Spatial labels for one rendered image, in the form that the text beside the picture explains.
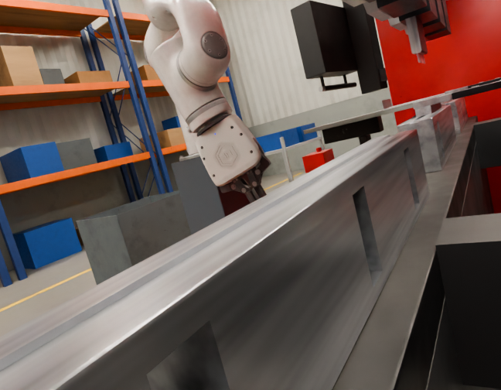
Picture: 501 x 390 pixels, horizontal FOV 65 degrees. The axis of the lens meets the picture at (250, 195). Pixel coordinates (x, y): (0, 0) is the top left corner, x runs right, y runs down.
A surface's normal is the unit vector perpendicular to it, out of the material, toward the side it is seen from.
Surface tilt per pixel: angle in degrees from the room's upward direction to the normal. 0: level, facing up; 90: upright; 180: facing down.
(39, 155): 90
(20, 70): 90
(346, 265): 90
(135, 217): 90
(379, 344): 0
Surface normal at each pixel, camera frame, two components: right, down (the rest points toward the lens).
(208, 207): -0.58, 0.26
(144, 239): 0.78, -0.11
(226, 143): -0.25, 0.16
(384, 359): -0.25, -0.96
